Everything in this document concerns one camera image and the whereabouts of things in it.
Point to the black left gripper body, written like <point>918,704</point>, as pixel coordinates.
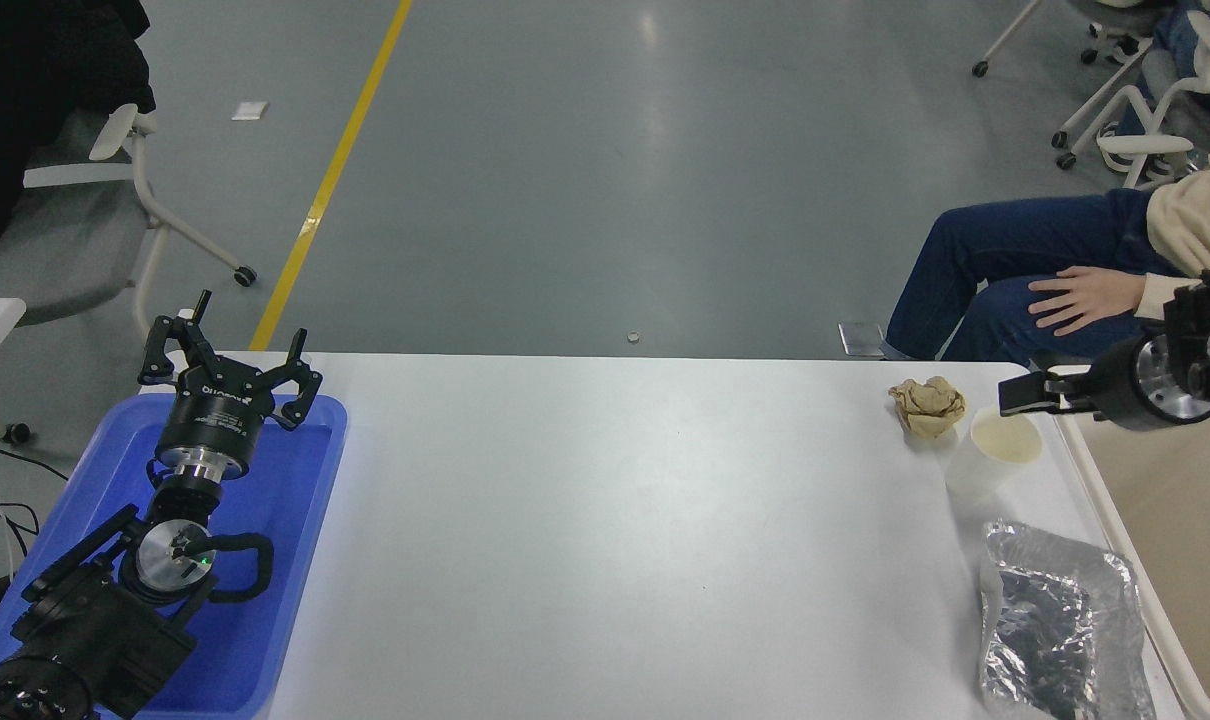
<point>210,425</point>

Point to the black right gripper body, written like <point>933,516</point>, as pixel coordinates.
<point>1115,385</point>

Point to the white paper cup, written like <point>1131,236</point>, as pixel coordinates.
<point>975,475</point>

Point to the person's left hand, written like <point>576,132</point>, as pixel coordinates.
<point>1095,298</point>

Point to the crumpled tan paper ball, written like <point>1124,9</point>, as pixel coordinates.
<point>927,405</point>

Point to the blue plastic tray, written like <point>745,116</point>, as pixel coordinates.
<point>295,500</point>

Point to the large pale bin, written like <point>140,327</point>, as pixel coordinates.
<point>1165,520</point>

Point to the person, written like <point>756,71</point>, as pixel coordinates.
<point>1175,40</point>
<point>1005,240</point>

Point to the metal floor plate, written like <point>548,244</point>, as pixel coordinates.
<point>860,340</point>

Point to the black caster wheel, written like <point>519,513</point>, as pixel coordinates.
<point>16,433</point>

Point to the silver foil tray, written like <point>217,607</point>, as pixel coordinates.
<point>1055,620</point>

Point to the white paper scrap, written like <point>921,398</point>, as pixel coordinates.
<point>250,111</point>

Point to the black jacket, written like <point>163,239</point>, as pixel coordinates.
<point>35,100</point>

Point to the grey office chair white frame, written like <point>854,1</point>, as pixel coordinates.
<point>55,260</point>

